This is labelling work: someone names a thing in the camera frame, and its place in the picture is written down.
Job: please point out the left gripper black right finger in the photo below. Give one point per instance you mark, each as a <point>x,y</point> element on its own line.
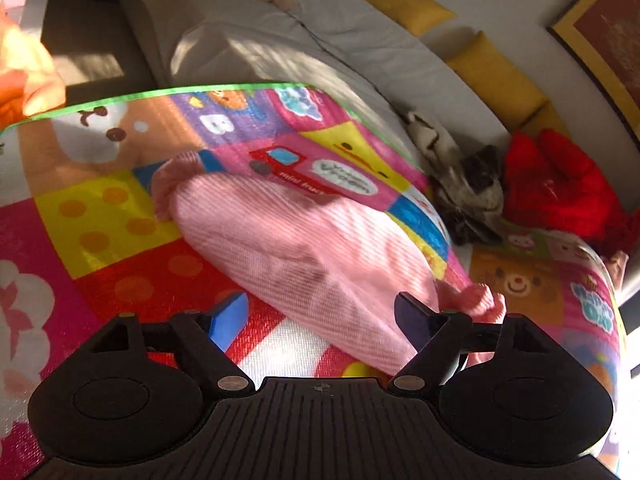
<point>438,339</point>

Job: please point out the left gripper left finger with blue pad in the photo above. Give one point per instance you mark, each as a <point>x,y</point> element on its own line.
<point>203,339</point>

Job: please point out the pink ribbed garment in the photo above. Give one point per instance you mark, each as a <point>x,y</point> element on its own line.
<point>331,264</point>

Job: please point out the beige and grey crumpled clothes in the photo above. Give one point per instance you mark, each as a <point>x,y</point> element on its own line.
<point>466,189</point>

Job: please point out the colourful cartoon play mat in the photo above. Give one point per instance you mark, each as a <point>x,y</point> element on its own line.
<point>81,241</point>

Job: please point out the red plush cushion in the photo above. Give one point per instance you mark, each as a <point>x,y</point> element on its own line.
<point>550,183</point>

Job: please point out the small pink cloth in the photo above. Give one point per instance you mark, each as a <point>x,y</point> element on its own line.
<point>616,266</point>

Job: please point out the yellow pillow right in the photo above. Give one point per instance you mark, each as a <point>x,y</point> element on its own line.
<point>545,118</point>

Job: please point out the yellow pillow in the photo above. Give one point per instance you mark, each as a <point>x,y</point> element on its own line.
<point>417,16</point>
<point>545,118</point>
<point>500,85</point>

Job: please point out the yellow pillow middle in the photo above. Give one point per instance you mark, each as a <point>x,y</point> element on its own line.
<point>500,85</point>

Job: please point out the orange object at edge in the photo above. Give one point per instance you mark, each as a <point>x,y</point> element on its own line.
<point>29,82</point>

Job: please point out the grey white sofa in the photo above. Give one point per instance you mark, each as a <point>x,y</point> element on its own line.
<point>345,48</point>

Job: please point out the yellow pillow left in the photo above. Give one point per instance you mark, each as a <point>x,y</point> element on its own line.
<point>417,16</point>

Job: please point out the yellow framed wall picture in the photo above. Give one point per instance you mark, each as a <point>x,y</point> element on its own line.
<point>603,37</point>

